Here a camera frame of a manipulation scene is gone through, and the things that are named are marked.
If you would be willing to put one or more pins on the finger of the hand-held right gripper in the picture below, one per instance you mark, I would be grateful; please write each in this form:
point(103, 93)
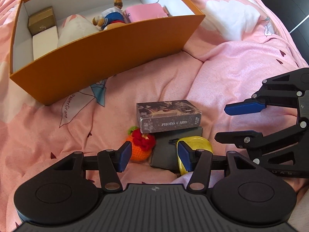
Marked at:
point(241, 139)
point(243, 108)

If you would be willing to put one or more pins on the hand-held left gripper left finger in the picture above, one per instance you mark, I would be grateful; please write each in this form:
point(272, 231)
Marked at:
point(125, 156)

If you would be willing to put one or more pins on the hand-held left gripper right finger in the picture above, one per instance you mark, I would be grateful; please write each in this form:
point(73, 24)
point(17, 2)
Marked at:
point(185, 157)

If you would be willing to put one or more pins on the yellow rounded object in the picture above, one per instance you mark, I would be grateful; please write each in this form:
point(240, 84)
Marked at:
point(200, 143)

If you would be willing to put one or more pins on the orange cardboard box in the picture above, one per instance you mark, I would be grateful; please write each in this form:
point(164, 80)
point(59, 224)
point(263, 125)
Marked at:
point(108, 60)

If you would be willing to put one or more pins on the gold cube box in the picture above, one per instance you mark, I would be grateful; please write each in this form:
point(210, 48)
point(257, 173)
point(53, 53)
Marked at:
point(42, 21)

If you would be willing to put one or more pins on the orange crocheted fruit toy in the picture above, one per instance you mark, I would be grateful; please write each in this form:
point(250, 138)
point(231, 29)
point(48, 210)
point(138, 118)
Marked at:
point(140, 149)

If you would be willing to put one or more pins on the black flat wallet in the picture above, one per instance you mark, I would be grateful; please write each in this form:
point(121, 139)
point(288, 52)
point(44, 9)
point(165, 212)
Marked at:
point(164, 152)

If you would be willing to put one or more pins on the grey printed card box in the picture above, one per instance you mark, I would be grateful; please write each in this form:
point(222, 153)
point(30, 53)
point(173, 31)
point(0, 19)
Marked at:
point(169, 112)

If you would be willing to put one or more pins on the black cabinet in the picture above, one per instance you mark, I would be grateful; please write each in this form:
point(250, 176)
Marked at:
point(289, 0)

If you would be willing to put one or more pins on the white and pink plush pillow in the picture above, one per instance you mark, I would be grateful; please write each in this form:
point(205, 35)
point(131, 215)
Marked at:
point(74, 29)

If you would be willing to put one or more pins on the pink rectangular case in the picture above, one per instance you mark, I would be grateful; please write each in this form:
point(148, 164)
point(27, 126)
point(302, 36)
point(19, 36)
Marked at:
point(144, 12)

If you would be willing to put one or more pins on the white flat box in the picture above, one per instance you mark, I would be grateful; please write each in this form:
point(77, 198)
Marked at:
point(44, 43)

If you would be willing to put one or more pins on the teddy bear toy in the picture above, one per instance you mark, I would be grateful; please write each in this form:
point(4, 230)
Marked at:
point(111, 14)

